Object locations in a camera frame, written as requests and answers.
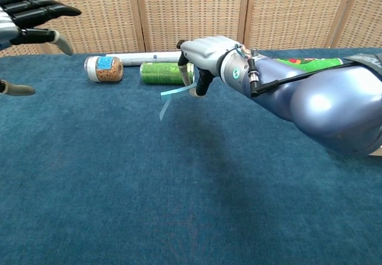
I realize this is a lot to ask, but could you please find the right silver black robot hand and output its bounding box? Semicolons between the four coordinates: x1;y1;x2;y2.
176;35;240;99

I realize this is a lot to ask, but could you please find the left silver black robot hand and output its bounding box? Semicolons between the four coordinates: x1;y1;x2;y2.
0;0;82;97

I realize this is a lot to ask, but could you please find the light blue strip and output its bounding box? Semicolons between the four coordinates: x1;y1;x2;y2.
160;84;198;100

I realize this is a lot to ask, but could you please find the green drink can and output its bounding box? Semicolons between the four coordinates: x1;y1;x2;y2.
139;61;196;86

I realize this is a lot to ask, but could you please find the white cylindrical tube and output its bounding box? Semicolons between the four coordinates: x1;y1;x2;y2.
104;51;182;67

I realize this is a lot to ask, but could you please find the green chips tube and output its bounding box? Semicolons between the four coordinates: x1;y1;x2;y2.
272;56;350;75

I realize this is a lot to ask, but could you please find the clear jar with brown granules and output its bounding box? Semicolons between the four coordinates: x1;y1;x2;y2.
83;56;125;84

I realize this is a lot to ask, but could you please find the teal table mat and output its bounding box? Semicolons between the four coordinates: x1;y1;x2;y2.
0;47;382;265

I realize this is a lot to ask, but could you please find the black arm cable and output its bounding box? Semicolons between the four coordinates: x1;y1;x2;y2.
248;57;358;98

